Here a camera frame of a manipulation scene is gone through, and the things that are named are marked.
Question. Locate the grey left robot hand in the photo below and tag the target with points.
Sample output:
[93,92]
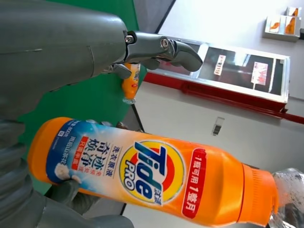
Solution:
[47,47]

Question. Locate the red white display cabinet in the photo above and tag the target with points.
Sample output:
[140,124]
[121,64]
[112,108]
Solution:
[237,78]

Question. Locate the floor socket plate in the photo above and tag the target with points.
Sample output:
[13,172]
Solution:
[217,127]

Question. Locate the white shelf with orange pictures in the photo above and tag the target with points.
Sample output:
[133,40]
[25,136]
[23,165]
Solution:
[282,28]

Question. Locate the orange Tide detergent bottle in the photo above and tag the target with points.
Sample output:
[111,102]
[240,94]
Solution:
[154,170]
[130,85]

